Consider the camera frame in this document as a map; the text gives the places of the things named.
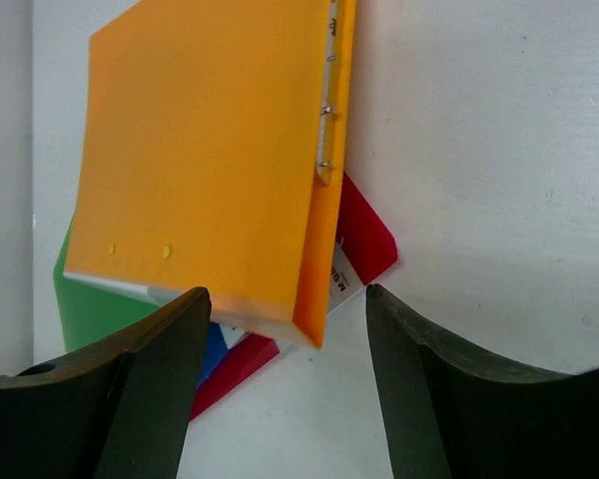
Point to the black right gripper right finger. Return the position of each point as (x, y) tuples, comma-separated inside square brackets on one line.
[(453, 409)]

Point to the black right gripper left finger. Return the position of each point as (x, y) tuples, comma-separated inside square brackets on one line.
[(117, 408)]

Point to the green clip file folder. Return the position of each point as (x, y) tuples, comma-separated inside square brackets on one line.
[(88, 313)]

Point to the orange folder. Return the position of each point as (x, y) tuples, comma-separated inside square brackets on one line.
[(214, 156)]

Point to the blue folder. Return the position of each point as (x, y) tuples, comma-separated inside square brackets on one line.
[(221, 339)]

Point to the red folder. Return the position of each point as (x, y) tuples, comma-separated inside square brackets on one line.
[(364, 249)]

